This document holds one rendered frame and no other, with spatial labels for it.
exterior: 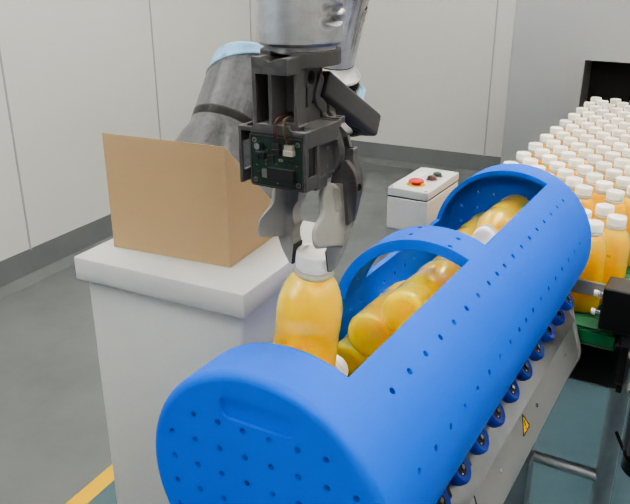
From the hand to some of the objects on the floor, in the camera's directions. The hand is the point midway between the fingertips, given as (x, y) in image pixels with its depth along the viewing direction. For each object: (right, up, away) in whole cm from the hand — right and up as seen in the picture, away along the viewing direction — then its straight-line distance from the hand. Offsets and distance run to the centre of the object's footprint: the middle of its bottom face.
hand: (315, 252), depth 73 cm
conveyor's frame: (+85, -69, +182) cm, 212 cm away
